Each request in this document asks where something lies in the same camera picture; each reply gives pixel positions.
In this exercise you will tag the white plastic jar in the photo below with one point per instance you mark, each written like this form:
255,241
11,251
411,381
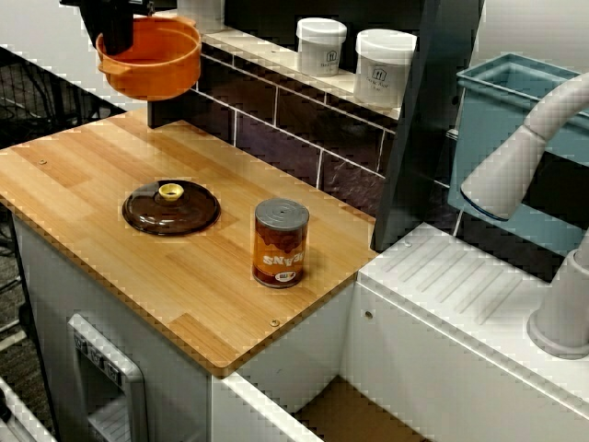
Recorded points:
200,14

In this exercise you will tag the grey dispenser panel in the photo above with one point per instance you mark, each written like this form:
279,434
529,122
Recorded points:
110,382

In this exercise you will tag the brown lid with yellow knob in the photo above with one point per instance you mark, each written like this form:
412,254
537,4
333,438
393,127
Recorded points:
170,212

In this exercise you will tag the grey curved faucet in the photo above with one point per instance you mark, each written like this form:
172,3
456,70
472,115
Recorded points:
515,156

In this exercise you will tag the brown beans can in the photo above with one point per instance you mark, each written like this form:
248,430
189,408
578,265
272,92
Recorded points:
280,248

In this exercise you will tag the black gripper finger with logo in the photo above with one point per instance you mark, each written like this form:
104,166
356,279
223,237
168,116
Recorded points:
117,37

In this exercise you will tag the white labelled jar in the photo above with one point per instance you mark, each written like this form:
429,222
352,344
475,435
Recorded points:
382,69
319,46

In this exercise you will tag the white sink unit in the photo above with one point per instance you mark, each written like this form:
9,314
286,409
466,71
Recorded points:
460,350

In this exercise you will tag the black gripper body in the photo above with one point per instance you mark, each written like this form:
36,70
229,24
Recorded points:
110,9

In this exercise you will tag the teal plastic bin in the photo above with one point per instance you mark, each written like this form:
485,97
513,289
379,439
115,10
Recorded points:
497,115

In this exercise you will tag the white kitchen cabinet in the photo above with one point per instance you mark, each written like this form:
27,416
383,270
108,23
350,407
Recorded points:
55,294

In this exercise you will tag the aluminium frame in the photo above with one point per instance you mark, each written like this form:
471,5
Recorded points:
14,414

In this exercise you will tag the orange plastic pot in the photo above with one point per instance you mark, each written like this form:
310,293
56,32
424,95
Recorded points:
152,73

